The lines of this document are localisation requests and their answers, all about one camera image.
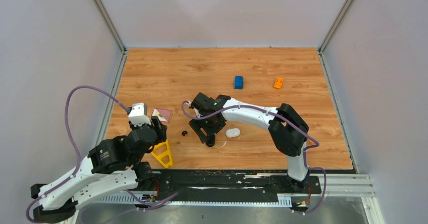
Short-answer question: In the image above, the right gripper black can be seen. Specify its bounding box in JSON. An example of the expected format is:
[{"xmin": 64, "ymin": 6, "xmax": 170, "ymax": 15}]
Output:
[{"xmin": 190, "ymin": 111, "xmax": 226, "ymax": 143}]

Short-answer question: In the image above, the black earbud charging case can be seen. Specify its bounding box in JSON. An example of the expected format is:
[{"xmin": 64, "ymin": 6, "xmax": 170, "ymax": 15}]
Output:
[{"xmin": 205, "ymin": 135, "xmax": 216, "ymax": 147}]

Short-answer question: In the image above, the white earbud charging case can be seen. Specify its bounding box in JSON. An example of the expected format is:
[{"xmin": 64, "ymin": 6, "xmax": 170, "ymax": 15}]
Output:
[{"xmin": 225, "ymin": 128, "xmax": 241, "ymax": 138}]

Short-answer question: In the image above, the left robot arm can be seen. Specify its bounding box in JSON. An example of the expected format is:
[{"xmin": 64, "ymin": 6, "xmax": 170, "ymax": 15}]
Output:
[{"xmin": 26, "ymin": 117, "xmax": 167, "ymax": 223}]

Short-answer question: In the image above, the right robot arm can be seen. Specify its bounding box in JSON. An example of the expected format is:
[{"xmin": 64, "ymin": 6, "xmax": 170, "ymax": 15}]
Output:
[{"xmin": 181, "ymin": 93, "xmax": 309, "ymax": 193}]

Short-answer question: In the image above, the pink picture card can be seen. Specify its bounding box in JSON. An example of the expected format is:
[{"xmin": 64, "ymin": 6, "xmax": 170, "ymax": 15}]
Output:
[{"xmin": 152, "ymin": 108, "xmax": 172, "ymax": 123}]

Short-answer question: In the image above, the blue toy block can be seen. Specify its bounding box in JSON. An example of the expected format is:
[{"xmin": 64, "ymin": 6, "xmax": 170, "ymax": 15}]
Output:
[{"xmin": 234, "ymin": 75, "xmax": 244, "ymax": 90}]

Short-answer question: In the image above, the orange round toy brick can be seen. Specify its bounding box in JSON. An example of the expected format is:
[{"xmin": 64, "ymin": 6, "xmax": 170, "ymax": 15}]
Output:
[{"xmin": 274, "ymin": 77, "xmax": 284, "ymax": 89}]

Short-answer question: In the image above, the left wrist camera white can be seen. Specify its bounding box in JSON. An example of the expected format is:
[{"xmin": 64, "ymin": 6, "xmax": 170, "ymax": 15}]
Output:
[{"xmin": 128, "ymin": 102, "xmax": 151, "ymax": 127}]

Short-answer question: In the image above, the yellow triangular plastic frame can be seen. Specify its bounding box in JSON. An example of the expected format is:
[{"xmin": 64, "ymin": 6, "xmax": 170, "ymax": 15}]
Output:
[{"xmin": 151, "ymin": 140, "xmax": 173, "ymax": 169}]

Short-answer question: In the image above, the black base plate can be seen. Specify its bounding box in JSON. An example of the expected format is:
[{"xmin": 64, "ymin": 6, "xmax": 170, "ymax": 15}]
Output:
[{"xmin": 133, "ymin": 170, "xmax": 323, "ymax": 204}]

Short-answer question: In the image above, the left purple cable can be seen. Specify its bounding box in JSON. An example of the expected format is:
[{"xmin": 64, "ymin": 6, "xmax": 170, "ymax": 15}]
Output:
[{"xmin": 26, "ymin": 85, "xmax": 133, "ymax": 223}]

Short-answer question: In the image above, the purple cable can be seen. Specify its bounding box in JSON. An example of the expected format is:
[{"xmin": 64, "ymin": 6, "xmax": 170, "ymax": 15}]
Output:
[
  {"xmin": 181, "ymin": 100, "xmax": 327, "ymax": 215},
  {"xmin": 26, "ymin": 85, "xmax": 133, "ymax": 223}
]

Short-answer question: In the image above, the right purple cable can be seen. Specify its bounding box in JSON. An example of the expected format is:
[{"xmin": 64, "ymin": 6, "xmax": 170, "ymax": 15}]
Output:
[{"xmin": 181, "ymin": 100, "xmax": 327, "ymax": 215}]

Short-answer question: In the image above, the aluminium slotted rail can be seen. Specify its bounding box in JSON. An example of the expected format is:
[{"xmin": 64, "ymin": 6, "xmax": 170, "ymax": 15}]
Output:
[{"xmin": 97, "ymin": 174, "xmax": 376, "ymax": 208}]

